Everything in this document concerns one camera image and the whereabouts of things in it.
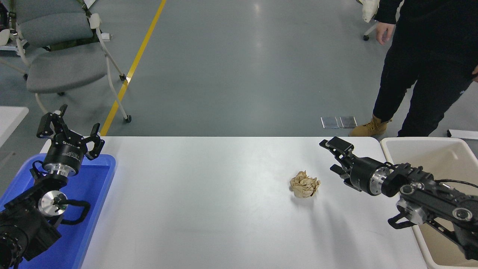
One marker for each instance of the blue plastic tray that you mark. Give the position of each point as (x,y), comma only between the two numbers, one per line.
(89,194)

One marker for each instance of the cream padded jacket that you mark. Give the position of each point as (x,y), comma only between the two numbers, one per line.
(369,9)

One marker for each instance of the person's right hand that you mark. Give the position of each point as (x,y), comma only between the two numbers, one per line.
(384,33)

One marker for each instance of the metal floor plate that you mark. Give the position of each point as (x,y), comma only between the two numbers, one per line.
(347,121)
(330,123)

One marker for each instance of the person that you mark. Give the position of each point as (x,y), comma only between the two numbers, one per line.
(429,56)

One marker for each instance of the large pale plastic bin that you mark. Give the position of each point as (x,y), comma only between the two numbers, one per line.
(440,157)

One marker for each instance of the small white side table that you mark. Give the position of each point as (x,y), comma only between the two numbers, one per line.
(11,119)

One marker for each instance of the tan paper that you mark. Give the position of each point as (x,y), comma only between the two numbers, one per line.
(305,185)

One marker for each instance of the grey chair with white frame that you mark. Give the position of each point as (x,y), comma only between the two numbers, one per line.
(366,36)
(59,71)

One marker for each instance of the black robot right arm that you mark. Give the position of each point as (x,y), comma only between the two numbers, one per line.
(437,198)

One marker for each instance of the white chair frame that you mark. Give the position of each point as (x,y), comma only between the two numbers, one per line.
(3,37)

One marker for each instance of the person's left hand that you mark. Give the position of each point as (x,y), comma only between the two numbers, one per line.
(475,73)

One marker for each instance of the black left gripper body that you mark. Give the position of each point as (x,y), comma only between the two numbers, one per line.
(65,155)

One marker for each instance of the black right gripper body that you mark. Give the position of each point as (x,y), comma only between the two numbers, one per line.
(362,173)

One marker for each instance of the white floor bar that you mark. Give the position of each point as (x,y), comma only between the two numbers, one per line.
(463,135)

